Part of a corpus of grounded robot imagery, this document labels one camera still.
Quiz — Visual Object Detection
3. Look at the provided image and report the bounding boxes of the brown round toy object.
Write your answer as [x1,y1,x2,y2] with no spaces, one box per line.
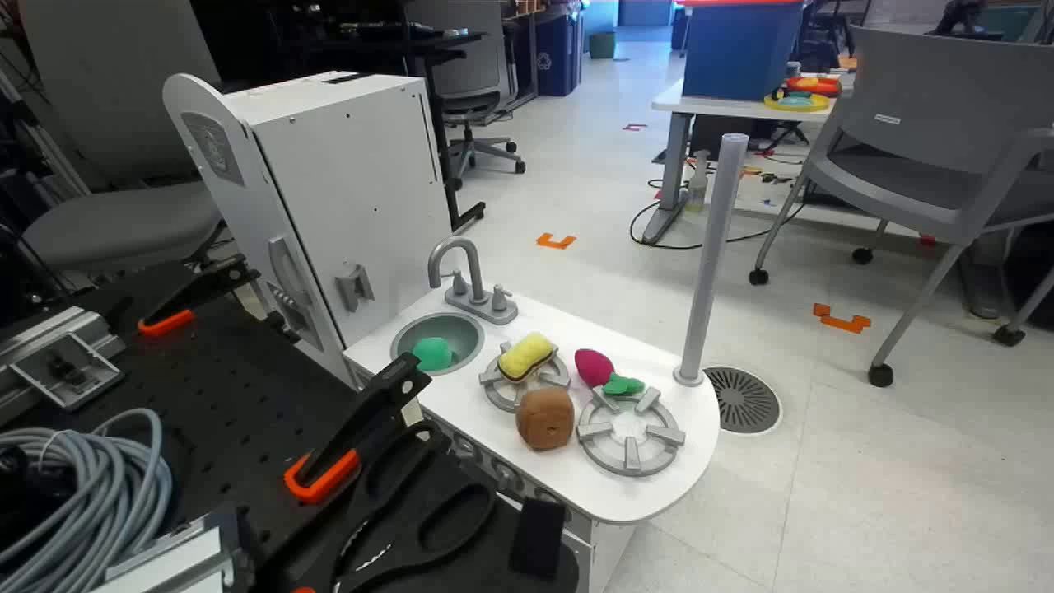
[515,384,575,454]

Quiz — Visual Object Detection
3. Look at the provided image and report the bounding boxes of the grey stove plate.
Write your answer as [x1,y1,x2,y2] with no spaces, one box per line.
[474,345,575,414]

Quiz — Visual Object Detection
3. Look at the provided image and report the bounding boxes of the clear plate with food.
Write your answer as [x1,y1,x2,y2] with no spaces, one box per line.
[573,382,689,478]

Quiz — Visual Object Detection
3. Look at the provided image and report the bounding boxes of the black flat phone-like object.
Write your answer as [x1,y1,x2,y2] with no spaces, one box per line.
[507,494,570,583]

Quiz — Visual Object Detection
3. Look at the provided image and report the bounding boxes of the yellow toy food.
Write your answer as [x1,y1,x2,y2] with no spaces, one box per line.
[498,333,561,382]

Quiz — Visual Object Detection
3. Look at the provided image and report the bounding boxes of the grey toy faucet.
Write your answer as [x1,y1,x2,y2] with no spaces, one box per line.
[424,236,519,326]

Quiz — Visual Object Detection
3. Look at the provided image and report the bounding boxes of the teal toy sink basin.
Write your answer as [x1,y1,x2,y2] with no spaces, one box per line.
[390,309,487,378]

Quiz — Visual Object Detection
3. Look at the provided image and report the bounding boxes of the pink toy food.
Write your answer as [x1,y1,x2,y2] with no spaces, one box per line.
[573,345,619,389]

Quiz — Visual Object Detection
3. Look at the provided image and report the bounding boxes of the green toy in sink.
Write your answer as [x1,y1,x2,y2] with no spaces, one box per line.
[408,333,458,371]

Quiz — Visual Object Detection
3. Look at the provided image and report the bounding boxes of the small green toy food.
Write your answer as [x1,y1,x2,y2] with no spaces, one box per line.
[600,371,650,402]

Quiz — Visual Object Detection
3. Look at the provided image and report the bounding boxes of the grey toy kitchen pole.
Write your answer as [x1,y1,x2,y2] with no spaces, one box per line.
[671,133,750,389]

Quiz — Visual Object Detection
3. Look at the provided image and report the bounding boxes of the white toy kitchen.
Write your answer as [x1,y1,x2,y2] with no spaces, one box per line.
[162,69,724,593]

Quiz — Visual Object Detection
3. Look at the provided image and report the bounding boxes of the rolling office chair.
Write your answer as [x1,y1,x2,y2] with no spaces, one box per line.
[405,0,527,186]

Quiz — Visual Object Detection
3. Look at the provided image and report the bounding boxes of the round floor drain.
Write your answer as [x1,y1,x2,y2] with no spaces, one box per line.
[702,363,784,439]

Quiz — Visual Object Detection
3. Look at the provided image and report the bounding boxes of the blue trash bin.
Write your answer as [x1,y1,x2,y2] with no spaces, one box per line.
[533,11,582,99]

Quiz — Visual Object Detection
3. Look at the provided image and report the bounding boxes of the white side table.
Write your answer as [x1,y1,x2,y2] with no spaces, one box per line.
[639,77,859,248]

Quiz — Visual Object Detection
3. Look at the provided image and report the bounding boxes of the blue storage bin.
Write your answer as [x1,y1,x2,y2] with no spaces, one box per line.
[675,0,810,106]

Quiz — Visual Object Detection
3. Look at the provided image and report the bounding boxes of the colourful toys on table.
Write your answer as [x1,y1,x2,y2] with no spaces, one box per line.
[761,69,846,119]

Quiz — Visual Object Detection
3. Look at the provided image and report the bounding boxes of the grey padded chair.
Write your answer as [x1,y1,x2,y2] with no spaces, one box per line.
[19,0,229,277]

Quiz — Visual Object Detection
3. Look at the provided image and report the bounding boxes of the grey plastic chair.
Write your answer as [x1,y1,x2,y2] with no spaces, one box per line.
[748,25,1054,389]

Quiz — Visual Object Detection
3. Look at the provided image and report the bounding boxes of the black floor cable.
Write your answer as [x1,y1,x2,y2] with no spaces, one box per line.
[627,193,776,254]

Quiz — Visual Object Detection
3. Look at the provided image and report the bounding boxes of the black clamp orange handle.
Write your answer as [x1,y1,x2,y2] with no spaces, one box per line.
[280,354,436,507]
[136,258,257,343]

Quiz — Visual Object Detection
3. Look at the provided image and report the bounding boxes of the black strap loop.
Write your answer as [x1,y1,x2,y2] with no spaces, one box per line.
[326,481,504,593]

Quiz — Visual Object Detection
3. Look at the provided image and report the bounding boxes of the grey cable bundle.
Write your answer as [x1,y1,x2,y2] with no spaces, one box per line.
[0,405,179,593]

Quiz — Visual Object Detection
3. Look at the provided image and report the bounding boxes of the aluminium mounting bracket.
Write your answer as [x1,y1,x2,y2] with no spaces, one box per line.
[8,330,124,412]

